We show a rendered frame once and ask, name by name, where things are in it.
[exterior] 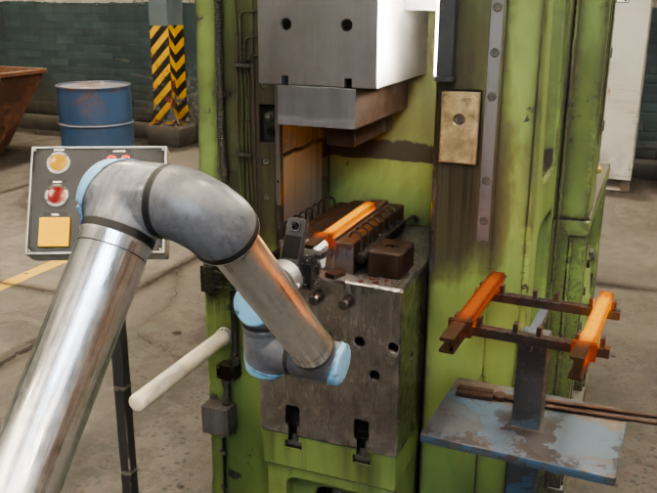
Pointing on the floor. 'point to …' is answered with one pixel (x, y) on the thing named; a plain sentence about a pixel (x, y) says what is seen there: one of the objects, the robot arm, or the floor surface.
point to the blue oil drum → (95, 113)
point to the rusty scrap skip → (16, 98)
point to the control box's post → (124, 413)
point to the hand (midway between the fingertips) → (320, 240)
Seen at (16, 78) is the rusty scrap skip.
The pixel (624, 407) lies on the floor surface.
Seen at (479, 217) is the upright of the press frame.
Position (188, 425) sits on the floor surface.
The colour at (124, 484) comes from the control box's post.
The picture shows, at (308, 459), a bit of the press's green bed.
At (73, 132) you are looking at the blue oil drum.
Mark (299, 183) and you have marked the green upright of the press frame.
